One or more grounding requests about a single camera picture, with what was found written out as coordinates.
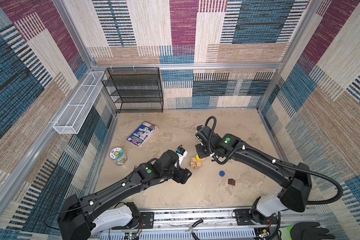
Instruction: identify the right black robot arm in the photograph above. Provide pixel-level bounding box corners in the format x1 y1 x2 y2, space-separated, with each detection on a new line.
196 126 344 225

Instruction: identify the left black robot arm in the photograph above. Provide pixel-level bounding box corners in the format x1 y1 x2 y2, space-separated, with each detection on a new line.
57 147 192 240

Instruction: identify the dark brown house block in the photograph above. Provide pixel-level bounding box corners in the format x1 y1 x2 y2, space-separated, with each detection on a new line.
228 179 236 186

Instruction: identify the black green gloved hand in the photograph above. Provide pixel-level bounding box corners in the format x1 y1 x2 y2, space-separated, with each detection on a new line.
279 222 336 240

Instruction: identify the blue comic book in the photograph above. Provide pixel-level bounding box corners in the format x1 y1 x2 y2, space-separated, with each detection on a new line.
127 122 159 147

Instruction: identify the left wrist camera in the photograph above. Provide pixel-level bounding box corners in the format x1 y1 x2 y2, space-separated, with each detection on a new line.
176 145 188 166

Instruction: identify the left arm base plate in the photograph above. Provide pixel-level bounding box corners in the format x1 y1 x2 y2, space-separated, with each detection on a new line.
135 212 155 230

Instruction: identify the aluminium front rail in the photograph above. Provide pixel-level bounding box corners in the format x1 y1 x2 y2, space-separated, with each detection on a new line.
87 207 320 240

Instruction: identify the black wire shelf rack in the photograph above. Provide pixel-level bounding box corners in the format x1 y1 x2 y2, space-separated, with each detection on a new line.
102 67 164 114

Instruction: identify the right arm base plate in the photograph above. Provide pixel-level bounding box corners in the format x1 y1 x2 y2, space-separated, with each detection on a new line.
231 208 279 226

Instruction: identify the white wire basket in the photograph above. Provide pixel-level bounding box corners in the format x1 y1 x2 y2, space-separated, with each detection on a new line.
53 72 105 135

